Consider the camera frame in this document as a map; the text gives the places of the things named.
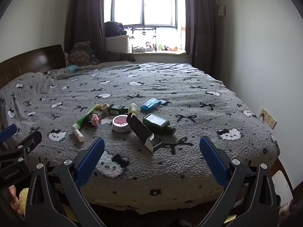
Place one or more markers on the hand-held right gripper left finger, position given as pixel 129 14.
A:
pixel 91 160

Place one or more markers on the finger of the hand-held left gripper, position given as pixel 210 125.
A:
pixel 8 132
pixel 30 141

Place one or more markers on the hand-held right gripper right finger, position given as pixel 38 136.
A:
pixel 213 160

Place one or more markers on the small white tube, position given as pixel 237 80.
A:
pixel 79 135

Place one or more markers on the green paper packet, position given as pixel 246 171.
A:
pixel 82 120

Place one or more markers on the round tin pink lid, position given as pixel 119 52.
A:
pixel 121 123

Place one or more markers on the small tan bottle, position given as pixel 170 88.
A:
pixel 104 107

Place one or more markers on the small dark green bottle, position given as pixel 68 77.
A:
pixel 117 109

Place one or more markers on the black white box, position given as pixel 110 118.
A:
pixel 143 132

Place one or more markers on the small white tube bottle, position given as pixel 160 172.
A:
pixel 133 108

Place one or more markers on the large dark green bottle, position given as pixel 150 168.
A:
pixel 157 123

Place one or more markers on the blue tissue packet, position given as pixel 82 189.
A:
pixel 151 104

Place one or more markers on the person's left hand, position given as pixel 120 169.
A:
pixel 12 192

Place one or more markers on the wooden headboard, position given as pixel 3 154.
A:
pixel 30 60

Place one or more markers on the teal cloth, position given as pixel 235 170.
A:
pixel 71 68

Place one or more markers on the grey printed blanket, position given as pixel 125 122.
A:
pixel 165 87

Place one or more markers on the brown patterned cushion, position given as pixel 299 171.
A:
pixel 81 54

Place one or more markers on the orange toy figure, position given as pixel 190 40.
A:
pixel 175 49

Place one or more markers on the white storage box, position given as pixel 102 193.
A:
pixel 117 44

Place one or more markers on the brown toy figure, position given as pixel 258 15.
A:
pixel 166 47

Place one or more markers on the green toy figure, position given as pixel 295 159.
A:
pixel 161 47

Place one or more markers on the monkey plush toy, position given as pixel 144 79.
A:
pixel 148 45

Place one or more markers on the dark clothes pile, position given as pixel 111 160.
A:
pixel 115 29

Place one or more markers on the dark brown curtain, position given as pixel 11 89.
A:
pixel 85 19
pixel 201 21

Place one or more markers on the window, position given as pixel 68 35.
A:
pixel 144 7

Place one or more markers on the wooden bed frame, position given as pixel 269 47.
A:
pixel 279 167

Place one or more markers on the white wall socket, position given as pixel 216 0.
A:
pixel 268 118

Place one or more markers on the wall switch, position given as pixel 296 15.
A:
pixel 221 10

